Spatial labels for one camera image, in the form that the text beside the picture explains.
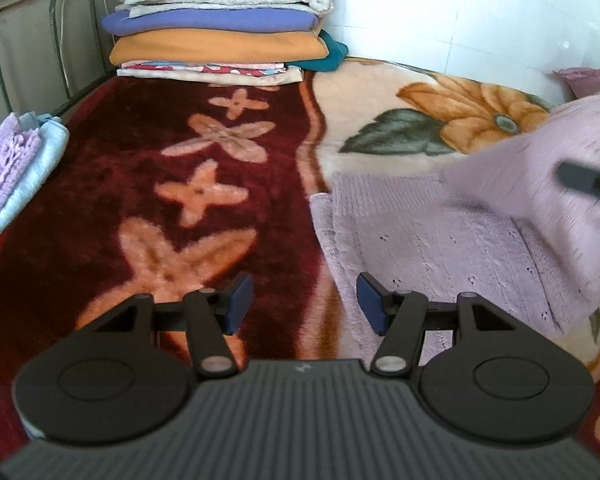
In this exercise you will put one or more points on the purple folded blanket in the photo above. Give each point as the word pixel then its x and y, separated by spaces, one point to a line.
pixel 205 22

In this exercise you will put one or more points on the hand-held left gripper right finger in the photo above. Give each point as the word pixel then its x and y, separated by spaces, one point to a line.
pixel 371 305

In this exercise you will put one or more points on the orange folded blanket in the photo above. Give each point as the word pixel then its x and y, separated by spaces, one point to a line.
pixel 215 48

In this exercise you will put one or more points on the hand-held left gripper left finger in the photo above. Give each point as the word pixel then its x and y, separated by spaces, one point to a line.
pixel 237 305

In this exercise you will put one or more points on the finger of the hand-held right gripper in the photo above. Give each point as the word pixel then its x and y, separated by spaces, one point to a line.
pixel 580 176

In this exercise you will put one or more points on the metal bed headboard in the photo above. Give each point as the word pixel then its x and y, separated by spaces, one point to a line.
pixel 25 20

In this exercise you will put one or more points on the teal folded cloth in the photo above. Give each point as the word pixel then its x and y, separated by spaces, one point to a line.
pixel 334 55

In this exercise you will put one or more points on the maroon pillow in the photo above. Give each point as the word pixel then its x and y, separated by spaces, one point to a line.
pixel 590 80

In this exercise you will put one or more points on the floral plush blanket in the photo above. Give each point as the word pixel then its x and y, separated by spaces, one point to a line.
pixel 130 170

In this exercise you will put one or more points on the red patterned folded sheet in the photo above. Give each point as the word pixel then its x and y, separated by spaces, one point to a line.
pixel 205 67

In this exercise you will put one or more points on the lilac knit sweater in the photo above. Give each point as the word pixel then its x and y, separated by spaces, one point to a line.
pixel 430 240

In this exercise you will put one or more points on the cream folded sheet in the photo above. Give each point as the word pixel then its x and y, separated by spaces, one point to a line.
pixel 230 77

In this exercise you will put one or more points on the folded purple and blue cloths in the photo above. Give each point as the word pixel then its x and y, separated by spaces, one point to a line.
pixel 36 166

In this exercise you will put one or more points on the folded lilac knit garment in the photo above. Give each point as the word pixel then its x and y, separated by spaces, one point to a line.
pixel 5 160

